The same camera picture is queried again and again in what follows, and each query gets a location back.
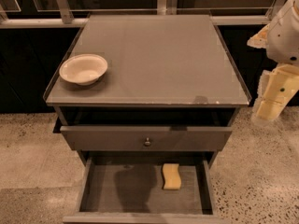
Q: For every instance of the metal window frame rail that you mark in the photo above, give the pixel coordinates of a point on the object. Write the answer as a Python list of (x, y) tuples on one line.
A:
[(74, 13)]

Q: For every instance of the white paper bowl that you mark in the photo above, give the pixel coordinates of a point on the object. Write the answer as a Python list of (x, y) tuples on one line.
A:
[(83, 69)]

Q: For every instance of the round metal drawer knob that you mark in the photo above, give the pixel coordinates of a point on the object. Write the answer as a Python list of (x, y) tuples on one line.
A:
[(147, 142)]

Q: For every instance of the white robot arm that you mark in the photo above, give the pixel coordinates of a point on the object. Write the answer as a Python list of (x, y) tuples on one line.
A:
[(280, 39)]

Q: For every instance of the grey open middle drawer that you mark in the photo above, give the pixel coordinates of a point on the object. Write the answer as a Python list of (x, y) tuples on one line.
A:
[(130, 190)]

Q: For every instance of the grey upper drawer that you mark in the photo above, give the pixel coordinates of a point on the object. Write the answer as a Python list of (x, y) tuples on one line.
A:
[(132, 138)]

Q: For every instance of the yellow wavy sponge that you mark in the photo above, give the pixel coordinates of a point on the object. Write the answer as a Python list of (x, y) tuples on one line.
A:
[(172, 180)]

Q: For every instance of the grey cabinet with glass top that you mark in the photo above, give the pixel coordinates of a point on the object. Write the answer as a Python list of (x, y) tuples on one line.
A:
[(169, 70)]

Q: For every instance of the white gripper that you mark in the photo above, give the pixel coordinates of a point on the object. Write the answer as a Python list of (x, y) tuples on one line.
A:
[(284, 42)]

